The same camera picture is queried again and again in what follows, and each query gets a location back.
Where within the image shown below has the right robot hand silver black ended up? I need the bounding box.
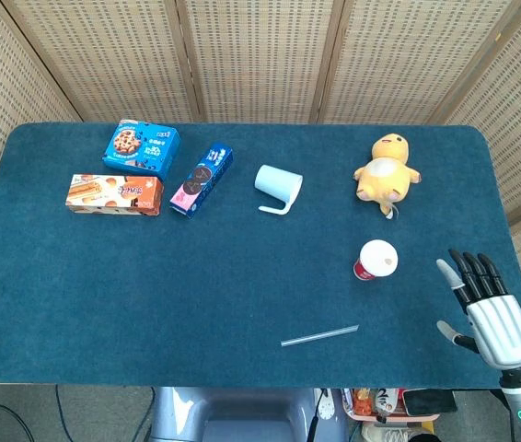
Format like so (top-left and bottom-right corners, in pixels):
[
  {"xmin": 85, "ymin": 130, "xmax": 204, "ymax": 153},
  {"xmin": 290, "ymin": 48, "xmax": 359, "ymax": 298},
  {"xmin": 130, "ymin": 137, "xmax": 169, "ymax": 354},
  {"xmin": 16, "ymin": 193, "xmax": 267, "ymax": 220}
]
[{"xmin": 434, "ymin": 249, "xmax": 521, "ymax": 370}]

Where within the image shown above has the transparent plastic straw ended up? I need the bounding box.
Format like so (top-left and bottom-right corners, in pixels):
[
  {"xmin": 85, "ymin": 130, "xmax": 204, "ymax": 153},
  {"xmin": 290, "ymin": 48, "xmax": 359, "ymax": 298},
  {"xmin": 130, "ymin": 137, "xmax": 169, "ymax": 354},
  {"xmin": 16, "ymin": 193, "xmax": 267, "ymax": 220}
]
[{"xmin": 280, "ymin": 324, "xmax": 360, "ymax": 348}]

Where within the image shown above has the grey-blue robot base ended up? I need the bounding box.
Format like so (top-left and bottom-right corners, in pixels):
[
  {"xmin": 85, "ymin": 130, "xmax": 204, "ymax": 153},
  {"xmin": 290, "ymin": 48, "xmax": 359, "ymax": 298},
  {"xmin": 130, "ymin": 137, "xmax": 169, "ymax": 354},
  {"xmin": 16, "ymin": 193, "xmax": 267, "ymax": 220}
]
[{"xmin": 148, "ymin": 386, "xmax": 350, "ymax": 442}]

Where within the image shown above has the red paper cup white lid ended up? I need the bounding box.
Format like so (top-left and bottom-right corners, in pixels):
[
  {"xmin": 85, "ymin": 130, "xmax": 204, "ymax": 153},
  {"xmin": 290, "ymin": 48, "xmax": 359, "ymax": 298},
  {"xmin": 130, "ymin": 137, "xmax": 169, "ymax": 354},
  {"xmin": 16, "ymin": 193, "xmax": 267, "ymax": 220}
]
[{"xmin": 353, "ymin": 238, "xmax": 399, "ymax": 282}]

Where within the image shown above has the black smartphone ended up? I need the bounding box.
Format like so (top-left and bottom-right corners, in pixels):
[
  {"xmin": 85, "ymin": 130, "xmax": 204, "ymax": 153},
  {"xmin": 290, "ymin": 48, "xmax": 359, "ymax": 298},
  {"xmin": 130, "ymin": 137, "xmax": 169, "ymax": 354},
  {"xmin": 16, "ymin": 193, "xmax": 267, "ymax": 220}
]
[{"xmin": 401, "ymin": 389, "xmax": 459, "ymax": 416}]

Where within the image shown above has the pink basket with snacks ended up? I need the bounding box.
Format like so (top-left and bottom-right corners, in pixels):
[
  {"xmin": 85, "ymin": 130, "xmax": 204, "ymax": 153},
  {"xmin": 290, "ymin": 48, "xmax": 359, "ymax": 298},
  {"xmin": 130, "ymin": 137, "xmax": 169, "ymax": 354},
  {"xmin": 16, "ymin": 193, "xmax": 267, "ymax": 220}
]
[{"xmin": 342, "ymin": 388, "xmax": 441, "ymax": 423}]

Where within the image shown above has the white shoe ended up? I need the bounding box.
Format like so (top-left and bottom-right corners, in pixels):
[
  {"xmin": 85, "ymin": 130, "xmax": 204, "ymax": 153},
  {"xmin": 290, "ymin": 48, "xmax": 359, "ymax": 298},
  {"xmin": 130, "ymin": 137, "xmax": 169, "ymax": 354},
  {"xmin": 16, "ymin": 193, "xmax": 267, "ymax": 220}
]
[{"xmin": 360, "ymin": 422, "xmax": 437, "ymax": 442}]

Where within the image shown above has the yellow plush toy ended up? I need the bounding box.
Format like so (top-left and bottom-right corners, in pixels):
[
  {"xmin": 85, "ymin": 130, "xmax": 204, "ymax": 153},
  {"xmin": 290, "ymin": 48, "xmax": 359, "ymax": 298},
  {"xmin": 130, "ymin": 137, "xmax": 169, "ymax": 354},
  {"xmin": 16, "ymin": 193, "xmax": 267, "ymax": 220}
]
[{"xmin": 353, "ymin": 131, "xmax": 423, "ymax": 221}]

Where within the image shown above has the white plastic mug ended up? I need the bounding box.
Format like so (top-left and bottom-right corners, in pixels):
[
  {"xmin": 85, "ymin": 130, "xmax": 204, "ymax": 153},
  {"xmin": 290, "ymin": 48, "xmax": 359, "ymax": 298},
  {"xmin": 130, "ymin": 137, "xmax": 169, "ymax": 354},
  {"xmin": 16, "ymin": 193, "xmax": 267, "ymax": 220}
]
[{"xmin": 254, "ymin": 164, "xmax": 305, "ymax": 216}]

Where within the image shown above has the blue felt table cover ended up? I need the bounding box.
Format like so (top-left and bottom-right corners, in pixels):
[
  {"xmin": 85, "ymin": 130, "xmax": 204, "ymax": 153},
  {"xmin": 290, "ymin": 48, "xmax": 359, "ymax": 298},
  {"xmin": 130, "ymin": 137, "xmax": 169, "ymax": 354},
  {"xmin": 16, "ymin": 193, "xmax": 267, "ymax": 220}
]
[{"xmin": 0, "ymin": 121, "xmax": 521, "ymax": 390}]

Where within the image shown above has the blue Oreo cookie box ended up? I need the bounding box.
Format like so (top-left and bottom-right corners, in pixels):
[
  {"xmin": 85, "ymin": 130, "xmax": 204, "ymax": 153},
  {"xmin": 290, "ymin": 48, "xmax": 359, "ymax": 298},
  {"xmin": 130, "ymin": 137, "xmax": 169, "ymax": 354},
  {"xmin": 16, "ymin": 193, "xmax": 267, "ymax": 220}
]
[{"xmin": 168, "ymin": 142, "xmax": 235, "ymax": 220}]

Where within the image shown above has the blue chocolate chip cookie box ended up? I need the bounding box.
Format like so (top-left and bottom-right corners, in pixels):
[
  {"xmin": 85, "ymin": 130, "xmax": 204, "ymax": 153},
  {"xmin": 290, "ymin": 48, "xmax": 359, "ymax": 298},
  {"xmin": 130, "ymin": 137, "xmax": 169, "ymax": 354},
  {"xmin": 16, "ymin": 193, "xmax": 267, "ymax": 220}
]
[{"xmin": 101, "ymin": 119, "xmax": 182, "ymax": 182}]

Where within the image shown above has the orange wafer biscuit box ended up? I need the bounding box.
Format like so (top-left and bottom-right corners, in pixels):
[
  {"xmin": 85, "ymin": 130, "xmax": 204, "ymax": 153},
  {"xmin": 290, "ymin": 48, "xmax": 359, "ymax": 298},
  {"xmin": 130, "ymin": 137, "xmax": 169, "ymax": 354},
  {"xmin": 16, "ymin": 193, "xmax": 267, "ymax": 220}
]
[{"xmin": 64, "ymin": 173, "xmax": 166, "ymax": 217}]

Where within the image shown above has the white black charger cable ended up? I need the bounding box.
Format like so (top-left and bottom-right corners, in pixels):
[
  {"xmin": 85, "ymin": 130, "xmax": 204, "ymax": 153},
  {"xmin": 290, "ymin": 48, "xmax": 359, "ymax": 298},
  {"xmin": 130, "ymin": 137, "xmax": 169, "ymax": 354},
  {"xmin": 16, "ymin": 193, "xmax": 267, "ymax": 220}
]
[{"xmin": 311, "ymin": 389, "xmax": 336, "ymax": 442}]

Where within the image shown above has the black floor cable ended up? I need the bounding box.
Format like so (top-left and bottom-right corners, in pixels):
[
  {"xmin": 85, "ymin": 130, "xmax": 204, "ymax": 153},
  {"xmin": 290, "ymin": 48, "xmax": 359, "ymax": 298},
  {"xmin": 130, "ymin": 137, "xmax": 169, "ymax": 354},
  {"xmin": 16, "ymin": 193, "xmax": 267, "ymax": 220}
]
[{"xmin": 0, "ymin": 400, "xmax": 36, "ymax": 442}]

